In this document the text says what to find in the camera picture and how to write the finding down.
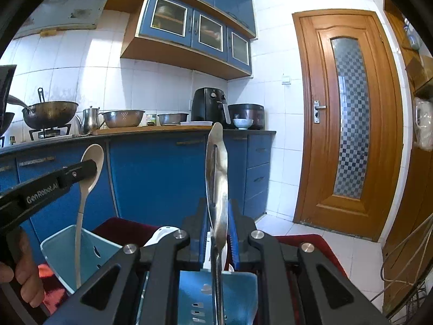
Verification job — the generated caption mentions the red floral blanket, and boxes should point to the red floral blanket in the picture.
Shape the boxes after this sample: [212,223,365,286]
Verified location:
[34,217,349,319]

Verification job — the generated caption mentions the metal wok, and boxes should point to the metal wok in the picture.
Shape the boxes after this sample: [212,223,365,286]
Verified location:
[7,88,79,128]

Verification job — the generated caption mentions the person's left hand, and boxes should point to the person's left hand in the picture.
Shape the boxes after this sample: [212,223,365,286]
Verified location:
[0,227,45,309]

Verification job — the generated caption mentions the grey range hood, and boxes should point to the grey range hood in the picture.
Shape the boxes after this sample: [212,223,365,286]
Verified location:
[14,0,117,39]

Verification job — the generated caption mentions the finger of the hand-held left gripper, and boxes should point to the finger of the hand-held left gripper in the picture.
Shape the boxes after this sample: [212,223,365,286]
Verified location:
[63,160,99,191]

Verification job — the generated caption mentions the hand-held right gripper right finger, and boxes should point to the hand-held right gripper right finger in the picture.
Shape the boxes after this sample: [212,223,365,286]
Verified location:
[229,199,389,325]

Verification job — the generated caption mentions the metal door handle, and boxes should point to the metal door handle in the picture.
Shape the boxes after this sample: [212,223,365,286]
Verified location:
[313,100,327,124]

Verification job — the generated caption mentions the metal colander bowl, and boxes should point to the metal colander bowl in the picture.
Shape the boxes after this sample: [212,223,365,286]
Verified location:
[100,110,146,128]

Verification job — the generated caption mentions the stainless steel kettle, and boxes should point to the stainless steel kettle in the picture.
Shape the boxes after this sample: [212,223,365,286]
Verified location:
[75,106,105,136]

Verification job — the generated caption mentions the white plastic bag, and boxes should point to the white plastic bag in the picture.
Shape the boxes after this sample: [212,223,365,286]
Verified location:
[413,97,433,151]

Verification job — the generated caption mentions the dark rice cooker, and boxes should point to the dark rice cooker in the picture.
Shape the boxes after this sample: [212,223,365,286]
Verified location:
[228,104,264,130]

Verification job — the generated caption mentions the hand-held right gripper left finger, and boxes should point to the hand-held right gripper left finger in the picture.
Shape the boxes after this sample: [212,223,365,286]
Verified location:
[44,206,210,325]

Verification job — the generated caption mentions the light blue utensil holder box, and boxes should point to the light blue utensil holder box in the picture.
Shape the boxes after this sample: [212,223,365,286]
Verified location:
[41,225,258,325]

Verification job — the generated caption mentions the gas stove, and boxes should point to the gas stove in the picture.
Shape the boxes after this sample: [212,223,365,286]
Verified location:
[29,123,73,141]

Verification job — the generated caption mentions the black air fryer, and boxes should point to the black air fryer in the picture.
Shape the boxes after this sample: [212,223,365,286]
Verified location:
[191,87,228,126]

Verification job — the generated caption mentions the wooden door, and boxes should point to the wooden door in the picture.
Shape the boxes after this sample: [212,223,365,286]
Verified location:
[293,9,404,242]

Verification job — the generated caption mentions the white plastic spoon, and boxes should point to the white plastic spoon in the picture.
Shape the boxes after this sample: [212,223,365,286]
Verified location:
[144,225,180,248]
[75,144,105,290]

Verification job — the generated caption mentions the small metal pot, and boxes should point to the small metal pot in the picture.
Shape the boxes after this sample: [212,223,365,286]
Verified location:
[158,113,189,126]

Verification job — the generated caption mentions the blue kitchen base cabinet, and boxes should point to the blue kitchen base cabinet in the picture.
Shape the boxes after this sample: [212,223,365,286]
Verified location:
[0,129,276,265]

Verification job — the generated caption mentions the blue glass-door wall cabinet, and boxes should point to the blue glass-door wall cabinet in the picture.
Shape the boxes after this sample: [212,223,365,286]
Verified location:
[121,0,254,80]

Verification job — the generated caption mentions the wooden shelf unit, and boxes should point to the wooden shelf unit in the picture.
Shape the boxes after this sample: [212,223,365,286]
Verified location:
[382,0,433,315]

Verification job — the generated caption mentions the light cables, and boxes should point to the light cables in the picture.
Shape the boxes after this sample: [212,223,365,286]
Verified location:
[370,215,433,312]

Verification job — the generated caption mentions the cardboard box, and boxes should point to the cardboard box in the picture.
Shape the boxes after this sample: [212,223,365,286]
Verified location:
[406,56,433,90]

